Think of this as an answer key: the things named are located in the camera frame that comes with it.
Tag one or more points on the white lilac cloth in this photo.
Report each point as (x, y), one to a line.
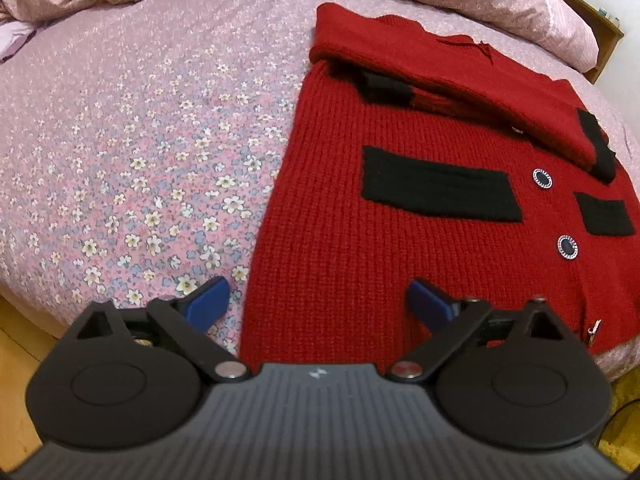
(15, 40)

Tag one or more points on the bed with floral sheet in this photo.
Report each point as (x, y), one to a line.
(125, 135)

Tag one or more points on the wooden headboard cabinet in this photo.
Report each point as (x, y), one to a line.
(602, 35)

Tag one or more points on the red knit cardigan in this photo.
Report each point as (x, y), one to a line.
(400, 240)

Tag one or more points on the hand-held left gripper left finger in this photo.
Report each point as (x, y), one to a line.
(207, 302)

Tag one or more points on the yellow fuzzy rug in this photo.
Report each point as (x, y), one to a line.
(622, 420)

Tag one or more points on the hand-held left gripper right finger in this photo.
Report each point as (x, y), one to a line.
(430, 305)

